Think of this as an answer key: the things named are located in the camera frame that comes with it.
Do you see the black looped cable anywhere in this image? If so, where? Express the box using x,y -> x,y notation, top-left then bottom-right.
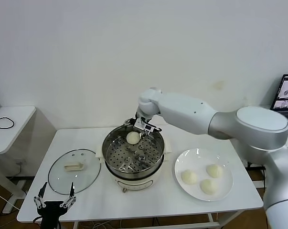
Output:
0,117 -> 15,131

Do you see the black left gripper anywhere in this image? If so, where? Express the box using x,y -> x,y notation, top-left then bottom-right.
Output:
32,181 -> 77,229

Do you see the cream electric cooker pot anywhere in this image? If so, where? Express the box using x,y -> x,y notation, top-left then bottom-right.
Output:
95,139 -> 172,194

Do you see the perforated stainless steamer basket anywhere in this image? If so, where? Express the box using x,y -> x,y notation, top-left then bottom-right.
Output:
102,123 -> 165,179

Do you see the thin white floor cable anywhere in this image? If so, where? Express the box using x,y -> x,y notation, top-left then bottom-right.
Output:
0,190 -> 20,212

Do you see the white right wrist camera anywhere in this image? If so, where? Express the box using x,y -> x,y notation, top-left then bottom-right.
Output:
142,123 -> 157,134

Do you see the glass lid with cream handle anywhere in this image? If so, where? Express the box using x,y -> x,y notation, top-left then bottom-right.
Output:
47,149 -> 102,197

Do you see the grey open laptop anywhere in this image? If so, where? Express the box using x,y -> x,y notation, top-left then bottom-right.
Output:
270,74 -> 288,143

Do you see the round white plate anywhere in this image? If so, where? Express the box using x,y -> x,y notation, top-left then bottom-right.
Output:
174,148 -> 234,202

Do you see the white steamed baozi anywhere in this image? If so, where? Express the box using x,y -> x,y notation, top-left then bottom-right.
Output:
200,178 -> 218,195
206,164 -> 224,179
181,169 -> 198,185
126,131 -> 140,145

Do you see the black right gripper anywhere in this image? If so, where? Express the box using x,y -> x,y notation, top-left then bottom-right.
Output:
123,116 -> 147,141

